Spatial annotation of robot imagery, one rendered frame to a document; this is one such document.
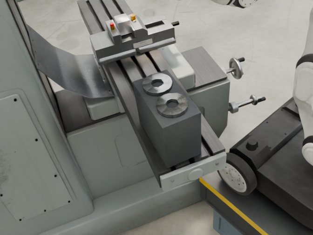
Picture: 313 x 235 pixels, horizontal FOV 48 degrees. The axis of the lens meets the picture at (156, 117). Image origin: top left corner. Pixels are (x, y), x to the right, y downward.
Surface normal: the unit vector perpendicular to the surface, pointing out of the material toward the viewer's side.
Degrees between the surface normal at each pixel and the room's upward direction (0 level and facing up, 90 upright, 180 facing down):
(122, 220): 64
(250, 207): 0
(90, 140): 90
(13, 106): 88
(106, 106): 90
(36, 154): 88
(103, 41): 0
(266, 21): 0
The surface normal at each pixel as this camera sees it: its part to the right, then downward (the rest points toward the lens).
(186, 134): 0.41, 0.63
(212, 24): -0.10, -0.68
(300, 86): -0.76, 0.52
